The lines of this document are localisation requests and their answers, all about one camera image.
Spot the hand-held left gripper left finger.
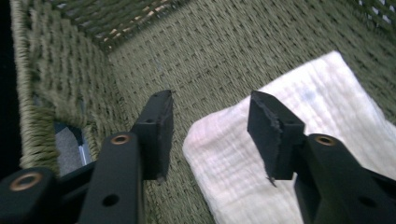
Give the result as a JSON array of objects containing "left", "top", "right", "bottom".
[{"left": 130, "top": 90, "right": 175, "bottom": 183}]

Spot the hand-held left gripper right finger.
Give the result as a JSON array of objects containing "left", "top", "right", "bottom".
[{"left": 247, "top": 91, "right": 306, "bottom": 189}]

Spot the cream cloth with egg print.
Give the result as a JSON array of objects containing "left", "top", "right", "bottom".
[{"left": 181, "top": 50, "right": 396, "bottom": 224}]

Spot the green woven basket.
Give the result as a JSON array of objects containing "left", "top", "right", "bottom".
[{"left": 8, "top": 0, "right": 396, "bottom": 224}]

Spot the aluminium rail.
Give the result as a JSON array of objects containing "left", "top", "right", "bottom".
[{"left": 78, "top": 143, "right": 92, "bottom": 167}]

